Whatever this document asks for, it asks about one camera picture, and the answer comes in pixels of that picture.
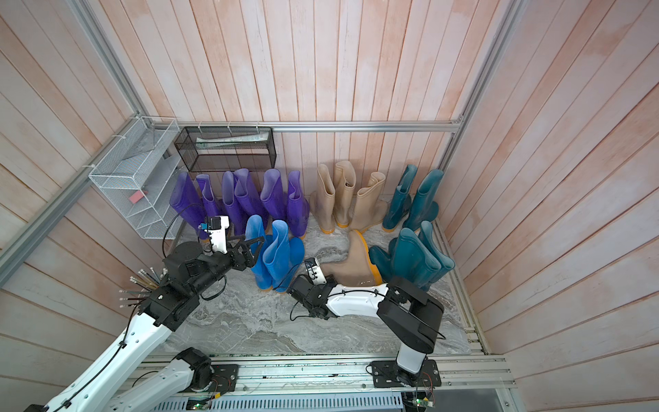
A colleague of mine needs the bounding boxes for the black mesh wall basket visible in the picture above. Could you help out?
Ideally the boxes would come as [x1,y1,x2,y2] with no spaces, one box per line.
[174,125,277,173]

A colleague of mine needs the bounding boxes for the pink eraser block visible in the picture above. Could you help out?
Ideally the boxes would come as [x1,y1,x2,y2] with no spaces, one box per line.
[129,191,145,204]

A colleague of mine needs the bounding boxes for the beige rain boot large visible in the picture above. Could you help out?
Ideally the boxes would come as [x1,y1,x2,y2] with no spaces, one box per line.
[310,164,336,234]

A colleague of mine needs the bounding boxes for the aluminium frame rails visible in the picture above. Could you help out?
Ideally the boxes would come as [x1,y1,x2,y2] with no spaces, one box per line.
[1,1,512,332]

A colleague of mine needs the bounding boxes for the paper sheet in basket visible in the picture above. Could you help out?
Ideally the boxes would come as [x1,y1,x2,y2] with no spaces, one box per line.
[195,133,270,149]

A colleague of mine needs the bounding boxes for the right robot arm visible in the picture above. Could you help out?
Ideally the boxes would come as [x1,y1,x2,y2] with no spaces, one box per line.
[288,275,444,386]

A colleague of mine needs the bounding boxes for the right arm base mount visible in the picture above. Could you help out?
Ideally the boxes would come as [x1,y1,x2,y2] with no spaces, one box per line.
[365,358,442,389]

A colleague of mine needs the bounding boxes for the teal rain boot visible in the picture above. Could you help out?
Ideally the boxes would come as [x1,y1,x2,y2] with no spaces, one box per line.
[382,164,418,232]
[403,169,444,231]
[369,228,442,290]
[419,221,456,291]

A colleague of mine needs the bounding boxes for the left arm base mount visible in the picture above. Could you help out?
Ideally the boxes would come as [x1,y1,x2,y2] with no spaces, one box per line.
[173,348,240,394]

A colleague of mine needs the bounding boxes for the purple rain boot back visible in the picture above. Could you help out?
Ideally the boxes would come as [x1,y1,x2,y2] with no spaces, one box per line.
[287,170,310,239]

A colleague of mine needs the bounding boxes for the blue rain boot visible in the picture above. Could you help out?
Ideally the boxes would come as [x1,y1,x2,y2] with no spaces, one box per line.
[245,215,273,290]
[263,220,305,293]

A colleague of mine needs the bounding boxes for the beige rain boot small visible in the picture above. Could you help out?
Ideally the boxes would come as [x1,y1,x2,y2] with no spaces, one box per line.
[320,230,384,287]

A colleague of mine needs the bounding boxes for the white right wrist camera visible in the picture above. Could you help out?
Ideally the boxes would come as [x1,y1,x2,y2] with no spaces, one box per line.
[304,257,327,285]

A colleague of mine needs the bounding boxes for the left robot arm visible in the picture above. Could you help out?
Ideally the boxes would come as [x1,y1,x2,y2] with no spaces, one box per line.
[27,236,265,411]

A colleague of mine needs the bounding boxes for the blue rain boot front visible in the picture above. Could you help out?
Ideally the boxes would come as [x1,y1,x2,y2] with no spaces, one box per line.
[263,220,305,293]

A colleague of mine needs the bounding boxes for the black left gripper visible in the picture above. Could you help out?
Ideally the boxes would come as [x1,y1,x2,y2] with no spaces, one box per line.
[189,233,265,296]

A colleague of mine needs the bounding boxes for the white wire wall shelf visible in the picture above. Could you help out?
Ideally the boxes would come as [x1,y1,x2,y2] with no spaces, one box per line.
[89,115,185,240]

